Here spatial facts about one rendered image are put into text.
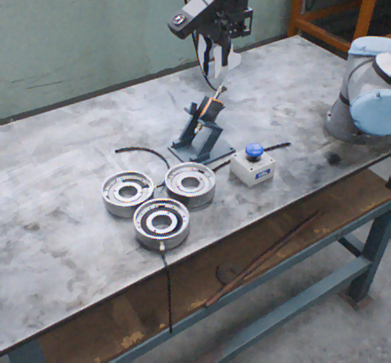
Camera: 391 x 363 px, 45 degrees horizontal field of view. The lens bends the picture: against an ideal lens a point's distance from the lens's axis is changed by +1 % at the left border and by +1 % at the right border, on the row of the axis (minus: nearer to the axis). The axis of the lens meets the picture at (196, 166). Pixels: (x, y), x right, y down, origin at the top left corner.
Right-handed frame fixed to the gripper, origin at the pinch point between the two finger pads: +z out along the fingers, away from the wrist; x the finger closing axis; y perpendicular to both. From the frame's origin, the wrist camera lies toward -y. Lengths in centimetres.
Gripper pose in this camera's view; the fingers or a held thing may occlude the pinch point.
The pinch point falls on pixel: (210, 75)
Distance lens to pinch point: 102.0
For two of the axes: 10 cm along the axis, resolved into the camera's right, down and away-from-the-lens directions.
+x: -5.8, -5.3, 6.2
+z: -0.2, 7.7, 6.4
